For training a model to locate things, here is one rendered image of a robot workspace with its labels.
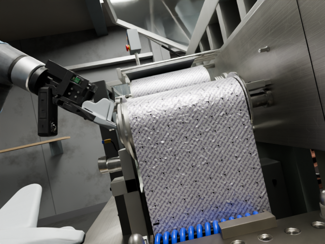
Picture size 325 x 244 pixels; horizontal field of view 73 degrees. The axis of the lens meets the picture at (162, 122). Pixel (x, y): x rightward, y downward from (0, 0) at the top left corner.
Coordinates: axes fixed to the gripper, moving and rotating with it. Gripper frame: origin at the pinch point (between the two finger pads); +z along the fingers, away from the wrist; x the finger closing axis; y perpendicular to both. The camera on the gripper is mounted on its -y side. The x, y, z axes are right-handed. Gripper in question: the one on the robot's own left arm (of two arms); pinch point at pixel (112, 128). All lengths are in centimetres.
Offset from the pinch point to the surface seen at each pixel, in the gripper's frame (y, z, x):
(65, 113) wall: -53, -153, 351
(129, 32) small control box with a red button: 37, -23, 49
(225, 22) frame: 43.6, 12.5, 15.9
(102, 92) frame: 6.7, -13.4, 25.1
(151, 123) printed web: 5.2, 8.0, -8.1
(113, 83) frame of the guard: 17, -31, 94
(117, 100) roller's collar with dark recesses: 6.6, -6.4, 20.4
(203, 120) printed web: 10.5, 16.8, -8.1
